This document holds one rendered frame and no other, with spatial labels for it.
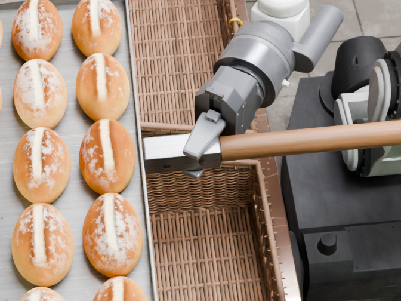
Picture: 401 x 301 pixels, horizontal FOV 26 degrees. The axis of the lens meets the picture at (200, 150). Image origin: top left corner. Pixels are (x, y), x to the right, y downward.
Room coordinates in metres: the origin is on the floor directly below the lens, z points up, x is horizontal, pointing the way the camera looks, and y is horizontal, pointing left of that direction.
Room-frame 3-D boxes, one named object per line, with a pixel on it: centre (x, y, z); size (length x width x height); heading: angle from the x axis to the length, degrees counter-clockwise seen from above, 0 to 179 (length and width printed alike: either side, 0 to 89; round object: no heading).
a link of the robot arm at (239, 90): (0.67, -0.05, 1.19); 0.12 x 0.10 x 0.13; 152
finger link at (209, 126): (0.59, 0.00, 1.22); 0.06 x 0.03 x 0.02; 152
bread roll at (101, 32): (0.78, 0.13, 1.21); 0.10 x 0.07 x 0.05; 9
